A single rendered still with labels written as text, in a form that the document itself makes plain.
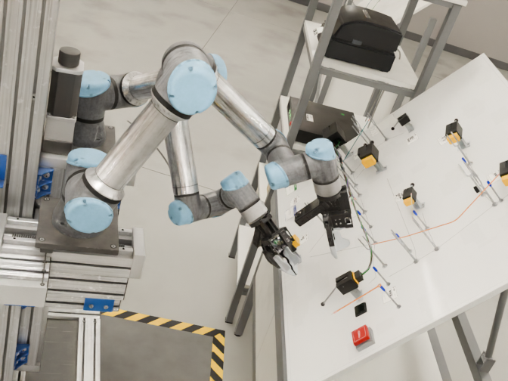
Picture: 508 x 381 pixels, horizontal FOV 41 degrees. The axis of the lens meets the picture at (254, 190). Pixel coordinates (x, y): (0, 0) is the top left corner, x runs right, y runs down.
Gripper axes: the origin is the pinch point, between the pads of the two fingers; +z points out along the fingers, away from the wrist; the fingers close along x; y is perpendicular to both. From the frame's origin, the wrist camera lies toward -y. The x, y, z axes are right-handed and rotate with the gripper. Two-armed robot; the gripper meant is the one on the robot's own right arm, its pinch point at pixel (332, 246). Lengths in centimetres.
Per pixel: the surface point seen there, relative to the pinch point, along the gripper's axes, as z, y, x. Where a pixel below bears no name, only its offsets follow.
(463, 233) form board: 5.4, 38.1, 3.6
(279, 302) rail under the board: 33.8, -23.4, 17.0
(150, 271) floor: 91, -108, 119
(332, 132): 6, 3, 80
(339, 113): 25, 6, 134
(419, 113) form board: 5, 38, 81
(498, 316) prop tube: 29, 45, -8
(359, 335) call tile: 17.7, 3.7, -19.3
